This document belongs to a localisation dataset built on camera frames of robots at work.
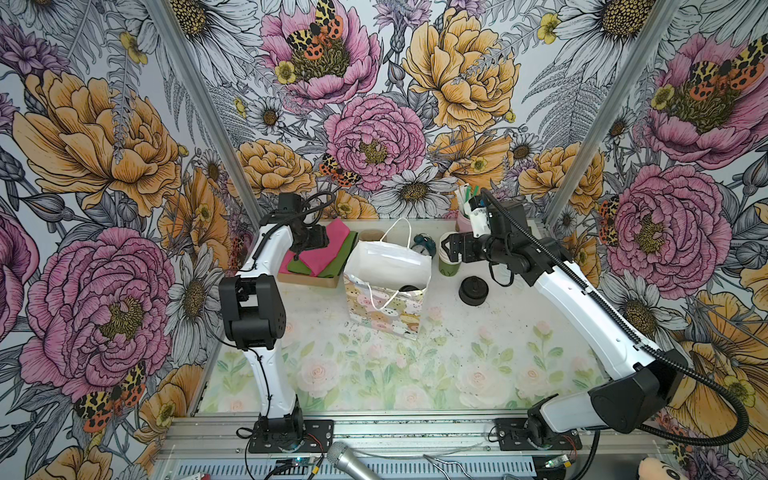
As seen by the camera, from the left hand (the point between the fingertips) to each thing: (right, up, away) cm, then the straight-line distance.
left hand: (318, 249), depth 96 cm
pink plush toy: (+78, -46, -31) cm, 96 cm away
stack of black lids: (+49, -13, +1) cm, 51 cm away
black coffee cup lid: (+27, -11, -10) cm, 31 cm away
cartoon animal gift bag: (+21, -10, -5) cm, 24 cm away
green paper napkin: (-8, -6, +7) cm, 12 cm away
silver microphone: (+14, -48, -27) cm, 57 cm away
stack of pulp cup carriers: (+15, +5, +18) cm, 24 cm away
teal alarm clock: (+35, +3, +9) cm, 36 cm away
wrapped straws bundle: (+49, +20, +9) cm, 53 cm away
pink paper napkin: (-2, -4, +7) cm, 9 cm away
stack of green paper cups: (+41, -6, +3) cm, 42 cm away
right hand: (+40, 0, -19) cm, 44 cm away
